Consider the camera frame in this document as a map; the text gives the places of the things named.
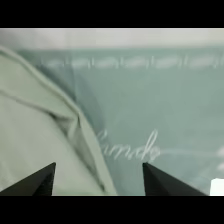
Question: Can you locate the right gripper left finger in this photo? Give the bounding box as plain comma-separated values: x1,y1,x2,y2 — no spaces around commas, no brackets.
0,162,57,197

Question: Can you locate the pale green shirt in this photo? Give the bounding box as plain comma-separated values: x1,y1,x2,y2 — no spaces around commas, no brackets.
0,44,118,197

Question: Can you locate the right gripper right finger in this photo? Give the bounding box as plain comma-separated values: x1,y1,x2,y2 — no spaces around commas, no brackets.
142,162,208,197

